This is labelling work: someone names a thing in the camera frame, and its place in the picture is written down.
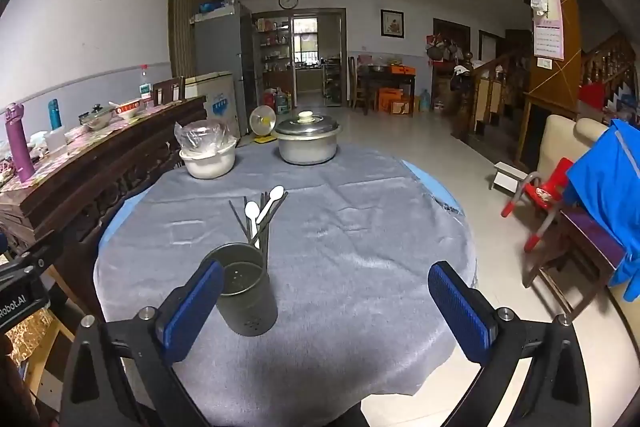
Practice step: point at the grey refrigerator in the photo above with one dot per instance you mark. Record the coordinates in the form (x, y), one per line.
(222, 47)

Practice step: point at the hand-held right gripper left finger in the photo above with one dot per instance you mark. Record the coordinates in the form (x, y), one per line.
(192, 314)

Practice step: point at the gold patterned cloth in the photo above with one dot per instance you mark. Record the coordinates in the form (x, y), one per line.
(30, 329)

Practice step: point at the teal water bottle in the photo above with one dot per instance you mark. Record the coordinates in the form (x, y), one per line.
(55, 116)

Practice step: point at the white chest freezer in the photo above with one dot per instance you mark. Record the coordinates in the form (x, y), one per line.
(215, 99)

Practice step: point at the blue round table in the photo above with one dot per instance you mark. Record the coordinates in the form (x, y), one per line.
(435, 187)

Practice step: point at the red and white bowl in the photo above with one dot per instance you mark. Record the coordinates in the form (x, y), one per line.
(127, 109)

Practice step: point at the pink wall calendar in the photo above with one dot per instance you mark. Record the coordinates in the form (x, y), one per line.
(549, 34)

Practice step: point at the small floor fan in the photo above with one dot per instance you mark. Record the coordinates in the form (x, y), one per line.
(262, 121)

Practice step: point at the clear bottle with red cap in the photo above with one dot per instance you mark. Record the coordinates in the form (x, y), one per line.
(145, 87)

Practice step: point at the red child chair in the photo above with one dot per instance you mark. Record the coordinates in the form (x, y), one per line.
(542, 194)

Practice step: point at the grey tablecloth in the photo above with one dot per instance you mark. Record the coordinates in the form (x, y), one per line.
(350, 232)

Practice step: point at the kitchen shelf cabinet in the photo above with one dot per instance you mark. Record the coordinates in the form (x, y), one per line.
(272, 57)

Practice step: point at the glass-lidded pot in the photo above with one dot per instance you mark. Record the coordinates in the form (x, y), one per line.
(99, 118)

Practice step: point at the blue water jug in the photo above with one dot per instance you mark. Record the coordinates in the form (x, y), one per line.
(424, 101)

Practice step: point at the orange cardboard box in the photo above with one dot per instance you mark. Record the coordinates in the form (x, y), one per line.
(390, 99)

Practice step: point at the white step stool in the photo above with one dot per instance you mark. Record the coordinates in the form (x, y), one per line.
(507, 172)

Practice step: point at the wooden dining chair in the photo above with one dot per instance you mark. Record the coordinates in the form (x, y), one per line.
(167, 89)

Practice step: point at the framed wall picture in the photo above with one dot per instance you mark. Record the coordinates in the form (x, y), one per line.
(392, 23)

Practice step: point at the purple water bottle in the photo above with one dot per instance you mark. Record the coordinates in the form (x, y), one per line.
(19, 147)

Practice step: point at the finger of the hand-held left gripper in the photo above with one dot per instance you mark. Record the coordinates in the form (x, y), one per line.
(27, 264)

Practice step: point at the dark wooden sideboard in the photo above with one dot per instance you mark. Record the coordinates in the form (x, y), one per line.
(100, 187)

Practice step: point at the dark wooden side table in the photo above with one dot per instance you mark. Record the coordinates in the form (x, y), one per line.
(385, 77)

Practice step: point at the brown curtain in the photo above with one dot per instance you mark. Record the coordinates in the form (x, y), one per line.
(187, 17)

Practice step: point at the white plastic container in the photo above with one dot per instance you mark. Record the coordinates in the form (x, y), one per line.
(56, 141)

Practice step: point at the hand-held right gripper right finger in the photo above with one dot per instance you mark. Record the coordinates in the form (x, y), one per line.
(460, 314)

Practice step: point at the aluminium pot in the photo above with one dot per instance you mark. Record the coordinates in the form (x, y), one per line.
(307, 151)

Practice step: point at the aluminium pot lid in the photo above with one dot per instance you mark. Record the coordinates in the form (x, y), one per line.
(307, 124)

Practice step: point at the grey metal utensil holder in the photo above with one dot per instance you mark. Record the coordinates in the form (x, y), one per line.
(250, 307)

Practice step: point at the round wall clock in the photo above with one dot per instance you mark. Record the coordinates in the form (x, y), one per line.
(288, 0)

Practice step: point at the blue jacket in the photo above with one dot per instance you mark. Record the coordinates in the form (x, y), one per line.
(607, 177)

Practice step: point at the dark wooden stool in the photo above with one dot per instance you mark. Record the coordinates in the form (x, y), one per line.
(590, 239)

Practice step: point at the white plastic spoon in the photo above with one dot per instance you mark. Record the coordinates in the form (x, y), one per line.
(252, 211)
(276, 193)

